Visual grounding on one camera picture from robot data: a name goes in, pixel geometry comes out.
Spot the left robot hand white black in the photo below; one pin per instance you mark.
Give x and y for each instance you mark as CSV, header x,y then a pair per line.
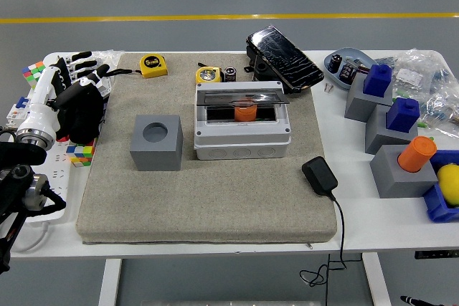
x,y
41,105

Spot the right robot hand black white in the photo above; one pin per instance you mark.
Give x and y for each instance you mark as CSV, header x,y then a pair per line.
x,y
417,300

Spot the smoky transparent box lid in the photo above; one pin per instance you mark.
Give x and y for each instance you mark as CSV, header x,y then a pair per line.
x,y
215,99

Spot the orange cylinder battery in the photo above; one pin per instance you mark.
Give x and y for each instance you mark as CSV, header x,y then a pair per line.
x,y
416,153
245,114

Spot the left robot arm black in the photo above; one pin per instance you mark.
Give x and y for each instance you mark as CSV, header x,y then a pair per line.
x,y
18,184

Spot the blue block battery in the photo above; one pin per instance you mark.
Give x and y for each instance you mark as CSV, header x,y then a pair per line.
x,y
403,114
376,80

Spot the grey electrical junction box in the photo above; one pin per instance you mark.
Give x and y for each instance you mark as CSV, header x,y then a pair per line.
x,y
240,141

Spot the black stand box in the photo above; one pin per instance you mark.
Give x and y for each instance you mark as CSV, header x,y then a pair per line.
x,y
263,67

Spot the white blue circuit breaker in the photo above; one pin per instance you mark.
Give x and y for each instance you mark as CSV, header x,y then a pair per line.
x,y
14,116

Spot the colourful puzzle cube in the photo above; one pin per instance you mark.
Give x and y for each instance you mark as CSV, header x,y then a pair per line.
x,y
30,73
80,153

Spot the black cloth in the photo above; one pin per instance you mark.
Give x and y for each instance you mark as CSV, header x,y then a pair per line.
x,y
84,119

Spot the white table leg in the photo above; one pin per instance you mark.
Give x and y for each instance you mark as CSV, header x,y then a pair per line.
x,y
109,281
376,281

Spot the black table control panel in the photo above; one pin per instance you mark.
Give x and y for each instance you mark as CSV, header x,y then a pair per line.
x,y
435,254

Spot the white power strip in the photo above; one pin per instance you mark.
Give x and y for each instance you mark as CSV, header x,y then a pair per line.
x,y
57,173

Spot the blue plastic bin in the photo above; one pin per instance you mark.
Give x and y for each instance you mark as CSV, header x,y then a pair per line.
x,y
435,205

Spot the yellow ball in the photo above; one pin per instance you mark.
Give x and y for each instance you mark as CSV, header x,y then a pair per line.
x,y
450,184

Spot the grey block holder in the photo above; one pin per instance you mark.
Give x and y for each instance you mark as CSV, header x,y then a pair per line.
x,y
394,180
380,137
358,105

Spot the grey block with round hole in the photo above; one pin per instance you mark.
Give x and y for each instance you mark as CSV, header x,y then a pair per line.
x,y
157,155

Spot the black power adapter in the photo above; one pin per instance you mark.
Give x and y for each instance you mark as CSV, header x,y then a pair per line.
x,y
319,175

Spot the yellow chrome tape measure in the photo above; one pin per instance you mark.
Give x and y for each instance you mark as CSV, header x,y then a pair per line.
x,y
208,75

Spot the black cylindrical capacitor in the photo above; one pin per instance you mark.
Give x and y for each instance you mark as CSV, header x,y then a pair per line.
x,y
230,75

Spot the grey-brown mat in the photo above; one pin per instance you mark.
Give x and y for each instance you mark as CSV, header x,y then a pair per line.
x,y
215,195

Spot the clear plastic bag of parts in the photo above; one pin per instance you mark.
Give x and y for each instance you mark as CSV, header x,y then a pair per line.
x,y
441,105
409,76

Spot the blue-grey dish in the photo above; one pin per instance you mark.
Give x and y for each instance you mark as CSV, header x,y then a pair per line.
x,y
336,79

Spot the silver red small part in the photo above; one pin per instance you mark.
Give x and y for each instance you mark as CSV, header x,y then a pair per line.
x,y
362,67

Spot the dark striped capacitor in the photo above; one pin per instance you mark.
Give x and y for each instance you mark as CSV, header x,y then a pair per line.
x,y
347,71

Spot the black phone with cracked screen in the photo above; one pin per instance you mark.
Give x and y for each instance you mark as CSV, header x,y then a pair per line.
x,y
283,57

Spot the black capacitor in dish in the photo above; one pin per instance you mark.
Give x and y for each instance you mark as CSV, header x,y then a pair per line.
x,y
335,63

